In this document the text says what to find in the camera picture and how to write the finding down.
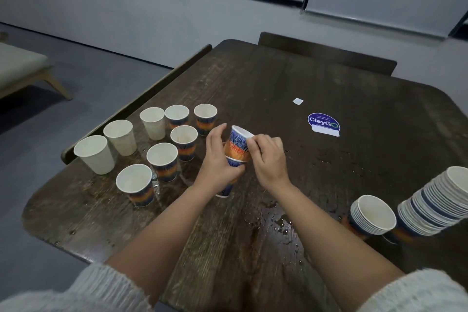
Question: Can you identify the person's left hand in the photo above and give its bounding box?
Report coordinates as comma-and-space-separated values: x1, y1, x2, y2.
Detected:
192, 122, 246, 195

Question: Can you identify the person's right hand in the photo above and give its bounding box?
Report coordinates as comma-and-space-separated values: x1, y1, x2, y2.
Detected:
246, 133, 293, 194

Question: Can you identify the patterned paper cup stack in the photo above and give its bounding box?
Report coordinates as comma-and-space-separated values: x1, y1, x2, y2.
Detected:
215, 124, 255, 198
386, 165, 468, 245

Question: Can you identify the group of paper cups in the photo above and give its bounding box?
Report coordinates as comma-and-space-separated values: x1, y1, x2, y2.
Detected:
73, 103, 219, 208

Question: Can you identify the white rimmed paper cup stack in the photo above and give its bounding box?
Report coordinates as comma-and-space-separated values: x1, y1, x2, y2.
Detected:
344, 194, 398, 239

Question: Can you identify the person's right forearm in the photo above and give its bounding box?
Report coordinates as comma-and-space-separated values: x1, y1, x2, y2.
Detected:
271, 180, 468, 312

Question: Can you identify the person's left forearm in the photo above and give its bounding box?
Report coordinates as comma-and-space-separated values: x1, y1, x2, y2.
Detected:
0, 180, 220, 312

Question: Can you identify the round blue sticker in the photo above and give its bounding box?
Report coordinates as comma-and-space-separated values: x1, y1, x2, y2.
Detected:
307, 112, 342, 137

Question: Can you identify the dark wooden table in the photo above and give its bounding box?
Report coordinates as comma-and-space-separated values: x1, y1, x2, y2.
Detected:
22, 39, 468, 312

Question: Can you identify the dark wooden chair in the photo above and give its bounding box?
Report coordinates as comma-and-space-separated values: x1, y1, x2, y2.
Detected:
257, 32, 398, 77

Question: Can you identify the beige cushioned lounge chair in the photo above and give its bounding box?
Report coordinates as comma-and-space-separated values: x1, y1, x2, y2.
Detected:
0, 30, 73, 100

